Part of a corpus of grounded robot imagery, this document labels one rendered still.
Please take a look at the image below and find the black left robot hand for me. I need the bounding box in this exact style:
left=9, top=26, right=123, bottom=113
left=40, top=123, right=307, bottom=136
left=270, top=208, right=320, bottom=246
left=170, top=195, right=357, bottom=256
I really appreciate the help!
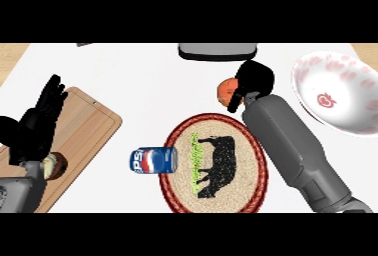
left=0, top=74, right=69, bottom=167

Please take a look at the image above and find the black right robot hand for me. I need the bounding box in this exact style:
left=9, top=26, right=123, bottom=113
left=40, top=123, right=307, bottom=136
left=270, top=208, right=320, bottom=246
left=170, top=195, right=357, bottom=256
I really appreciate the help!
left=226, top=59, right=276, bottom=114

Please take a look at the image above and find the orange squash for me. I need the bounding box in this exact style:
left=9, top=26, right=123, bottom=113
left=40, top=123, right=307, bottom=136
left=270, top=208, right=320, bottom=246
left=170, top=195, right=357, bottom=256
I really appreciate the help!
left=217, top=77, right=241, bottom=108

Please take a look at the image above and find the white bowl with pink print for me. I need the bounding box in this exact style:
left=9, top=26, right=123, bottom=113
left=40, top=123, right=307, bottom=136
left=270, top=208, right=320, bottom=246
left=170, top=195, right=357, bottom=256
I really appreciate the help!
left=291, top=50, right=378, bottom=138

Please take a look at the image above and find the oval woven placemat, black animal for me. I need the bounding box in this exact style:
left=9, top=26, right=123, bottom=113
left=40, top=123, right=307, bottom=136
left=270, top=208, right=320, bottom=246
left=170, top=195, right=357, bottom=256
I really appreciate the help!
left=158, top=112, right=270, bottom=214

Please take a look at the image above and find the wooden cutting board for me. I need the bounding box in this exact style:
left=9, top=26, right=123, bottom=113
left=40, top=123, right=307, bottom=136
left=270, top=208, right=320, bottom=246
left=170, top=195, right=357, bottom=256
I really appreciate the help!
left=0, top=86, right=124, bottom=214

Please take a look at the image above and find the dark grey appliance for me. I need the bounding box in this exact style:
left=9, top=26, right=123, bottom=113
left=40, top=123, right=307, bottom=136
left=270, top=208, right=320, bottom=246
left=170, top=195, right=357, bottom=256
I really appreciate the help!
left=177, top=43, right=258, bottom=62

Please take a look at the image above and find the blue soda can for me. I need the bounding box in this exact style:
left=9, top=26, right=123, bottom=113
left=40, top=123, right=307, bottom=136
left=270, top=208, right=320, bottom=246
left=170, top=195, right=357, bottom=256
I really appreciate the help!
left=128, top=146, right=179, bottom=175

